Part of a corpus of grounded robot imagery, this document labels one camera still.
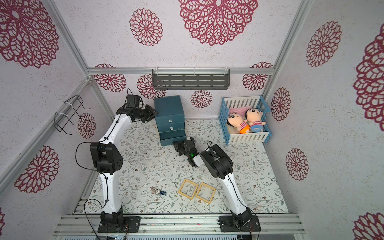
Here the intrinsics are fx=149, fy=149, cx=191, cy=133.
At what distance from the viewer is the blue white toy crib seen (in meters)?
1.02

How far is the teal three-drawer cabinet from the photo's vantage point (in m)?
0.96

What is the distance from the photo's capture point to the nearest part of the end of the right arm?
854mm

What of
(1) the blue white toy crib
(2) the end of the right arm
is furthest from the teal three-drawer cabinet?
(1) the blue white toy crib

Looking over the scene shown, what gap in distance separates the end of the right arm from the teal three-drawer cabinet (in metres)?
0.06

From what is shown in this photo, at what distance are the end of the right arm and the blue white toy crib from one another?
287 mm
